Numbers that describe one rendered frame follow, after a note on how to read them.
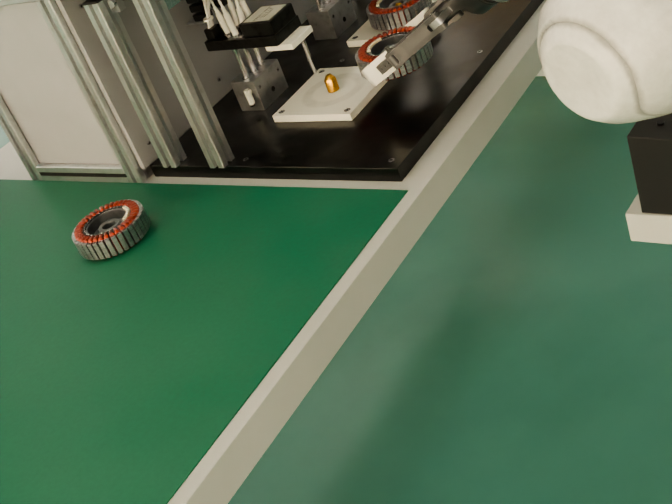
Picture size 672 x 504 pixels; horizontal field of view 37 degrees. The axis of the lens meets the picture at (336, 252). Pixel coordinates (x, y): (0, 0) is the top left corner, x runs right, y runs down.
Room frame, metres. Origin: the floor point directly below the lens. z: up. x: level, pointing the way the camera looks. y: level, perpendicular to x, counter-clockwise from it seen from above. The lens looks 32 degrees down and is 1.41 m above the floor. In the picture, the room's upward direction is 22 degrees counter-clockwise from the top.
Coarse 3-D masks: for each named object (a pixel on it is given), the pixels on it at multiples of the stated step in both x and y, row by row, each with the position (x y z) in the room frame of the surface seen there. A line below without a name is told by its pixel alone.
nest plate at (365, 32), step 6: (432, 0) 1.67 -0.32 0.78; (366, 24) 1.68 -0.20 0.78; (360, 30) 1.67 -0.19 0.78; (366, 30) 1.66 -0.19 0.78; (372, 30) 1.65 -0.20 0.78; (378, 30) 1.63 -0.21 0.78; (354, 36) 1.65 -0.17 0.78; (360, 36) 1.64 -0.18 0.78; (366, 36) 1.63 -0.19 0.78; (372, 36) 1.62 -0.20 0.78; (348, 42) 1.64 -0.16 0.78; (354, 42) 1.63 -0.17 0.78; (360, 42) 1.63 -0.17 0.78
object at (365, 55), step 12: (384, 36) 1.42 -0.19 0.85; (396, 36) 1.41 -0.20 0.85; (360, 48) 1.40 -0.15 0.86; (372, 48) 1.40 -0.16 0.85; (432, 48) 1.36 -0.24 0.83; (360, 60) 1.37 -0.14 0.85; (372, 60) 1.35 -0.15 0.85; (408, 60) 1.32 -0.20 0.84; (420, 60) 1.33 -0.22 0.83; (360, 72) 1.38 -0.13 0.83; (396, 72) 1.33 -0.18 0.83; (408, 72) 1.32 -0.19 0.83
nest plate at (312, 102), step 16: (320, 80) 1.53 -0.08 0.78; (352, 80) 1.48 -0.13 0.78; (384, 80) 1.44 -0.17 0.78; (304, 96) 1.49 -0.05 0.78; (320, 96) 1.47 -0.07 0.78; (336, 96) 1.44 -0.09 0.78; (352, 96) 1.42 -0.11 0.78; (368, 96) 1.41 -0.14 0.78; (288, 112) 1.46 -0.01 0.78; (304, 112) 1.43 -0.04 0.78; (320, 112) 1.41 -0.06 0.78; (336, 112) 1.39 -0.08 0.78; (352, 112) 1.37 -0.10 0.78
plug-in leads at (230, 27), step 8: (208, 0) 1.57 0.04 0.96; (240, 0) 1.57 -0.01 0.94; (208, 8) 1.58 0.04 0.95; (216, 8) 1.56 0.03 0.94; (224, 8) 1.54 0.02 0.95; (232, 8) 1.58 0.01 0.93; (240, 8) 1.55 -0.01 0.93; (248, 8) 1.57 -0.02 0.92; (208, 16) 1.58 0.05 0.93; (216, 16) 1.56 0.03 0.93; (224, 16) 1.54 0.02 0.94; (232, 16) 1.58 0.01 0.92; (240, 16) 1.55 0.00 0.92; (248, 16) 1.57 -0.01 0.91; (208, 24) 1.58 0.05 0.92; (216, 24) 1.58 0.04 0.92; (224, 24) 1.56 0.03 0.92; (232, 24) 1.54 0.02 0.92; (208, 32) 1.57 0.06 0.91; (216, 32) 1.57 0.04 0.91; (224, 32) 1.56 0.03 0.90; (232, 32) 1.54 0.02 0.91
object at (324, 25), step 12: (336, 0) 1.74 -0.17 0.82; (348, 0) 1.75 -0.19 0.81; (312, 12) 1.73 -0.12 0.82; (324, 12) 1.71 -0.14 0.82; (336, 12) 1.72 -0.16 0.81; (348, 12) 1.74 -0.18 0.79; (312, 24) 1.73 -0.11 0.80; (324, 24) 1.71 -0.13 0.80; (336, 24) 1.71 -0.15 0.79; (348, 24) 1.73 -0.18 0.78; (324, 36) 1.72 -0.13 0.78; (336, 36) 1.70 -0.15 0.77
